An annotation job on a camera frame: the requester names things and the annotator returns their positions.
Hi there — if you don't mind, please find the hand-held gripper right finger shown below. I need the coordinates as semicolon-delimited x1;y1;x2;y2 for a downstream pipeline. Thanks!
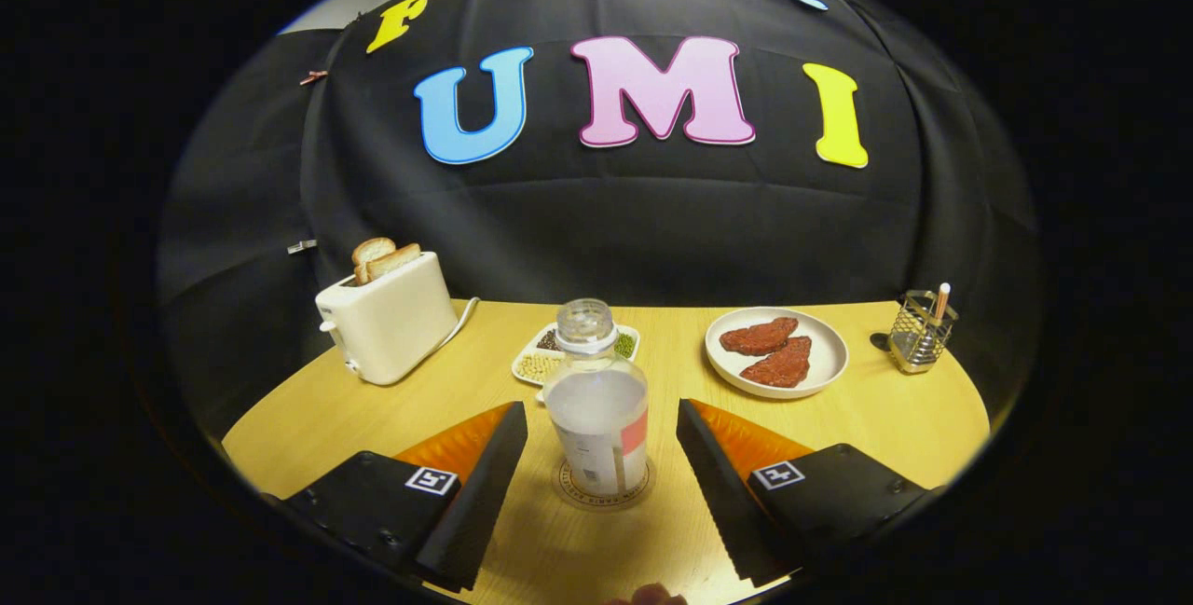
676;398;942;589

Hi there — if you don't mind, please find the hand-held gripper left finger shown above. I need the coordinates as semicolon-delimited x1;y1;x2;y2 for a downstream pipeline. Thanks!
280;400;529;594

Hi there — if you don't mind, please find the round wooden coaster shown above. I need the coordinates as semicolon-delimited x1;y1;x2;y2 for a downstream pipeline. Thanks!
555;456;656;513

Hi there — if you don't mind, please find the clear plastic juice bottle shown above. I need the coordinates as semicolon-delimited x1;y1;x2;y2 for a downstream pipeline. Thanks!
543;298;651;497

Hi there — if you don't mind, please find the white divided dish with grains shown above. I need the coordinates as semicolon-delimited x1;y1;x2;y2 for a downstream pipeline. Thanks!
511;323;642;389

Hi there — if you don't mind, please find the red meat slice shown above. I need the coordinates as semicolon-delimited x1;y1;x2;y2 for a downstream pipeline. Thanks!
739;337;813;389
719;316;800;356

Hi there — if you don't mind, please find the wooden table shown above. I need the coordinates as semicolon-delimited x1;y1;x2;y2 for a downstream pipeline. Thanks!
222;299;991;605

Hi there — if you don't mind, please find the white round plate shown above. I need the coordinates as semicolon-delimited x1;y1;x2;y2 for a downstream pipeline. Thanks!
705;307;850;399

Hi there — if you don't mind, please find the white toaster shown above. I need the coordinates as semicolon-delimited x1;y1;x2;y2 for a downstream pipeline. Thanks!
315;251;459;387

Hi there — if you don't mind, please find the toast slice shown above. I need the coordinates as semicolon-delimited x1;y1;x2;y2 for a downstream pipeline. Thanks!
351;237;398;285
365;243;423;282

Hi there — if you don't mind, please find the black backdrop cloth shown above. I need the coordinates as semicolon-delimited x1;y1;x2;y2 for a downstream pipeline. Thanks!
157;0;1040;438

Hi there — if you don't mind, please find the white toaster cable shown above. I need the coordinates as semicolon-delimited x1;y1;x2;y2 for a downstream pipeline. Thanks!
438;296;481;352

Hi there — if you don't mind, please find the metal wire holder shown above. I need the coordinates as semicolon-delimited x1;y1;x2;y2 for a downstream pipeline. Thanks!
886;290;959;375

